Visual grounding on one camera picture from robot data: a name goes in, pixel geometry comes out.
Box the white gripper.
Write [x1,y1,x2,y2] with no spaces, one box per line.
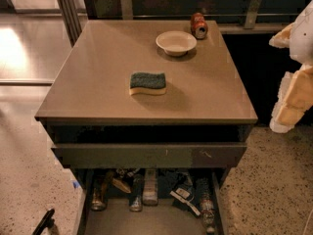
[269,0,313,133]

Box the green and yellow sponge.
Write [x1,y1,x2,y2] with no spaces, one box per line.
[129,72,166,95]

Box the grey drawer cabinet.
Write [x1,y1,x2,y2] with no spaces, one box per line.
[35,21,257,168]

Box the open middle drawer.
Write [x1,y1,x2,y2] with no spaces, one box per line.
[75,169,230,235]

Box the orange soda can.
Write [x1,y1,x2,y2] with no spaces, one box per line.
[190,13,208,39]

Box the white paper bowl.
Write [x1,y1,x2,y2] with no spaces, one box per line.
[156,31,197,57]

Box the plastic bottle with red label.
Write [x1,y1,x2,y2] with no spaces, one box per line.
[196,178,215,234]

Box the dark blue snack bag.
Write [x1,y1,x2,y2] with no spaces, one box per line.
[159,168,201,217]

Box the clear plastic bottle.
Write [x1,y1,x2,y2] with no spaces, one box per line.
[143,168,158,206]

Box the dark glass bottle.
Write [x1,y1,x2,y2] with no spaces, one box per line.
[129,174,144,212]

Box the gold foil snack packet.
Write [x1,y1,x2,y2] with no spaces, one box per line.
[112,178,131,194]

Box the brown glass bottle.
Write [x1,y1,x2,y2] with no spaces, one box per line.
[91,170,113,212]

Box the blue tape piece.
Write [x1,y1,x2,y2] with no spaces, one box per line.
[72,181,80,189]

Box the black object on floor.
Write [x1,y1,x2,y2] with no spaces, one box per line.
[32,209,55,235]

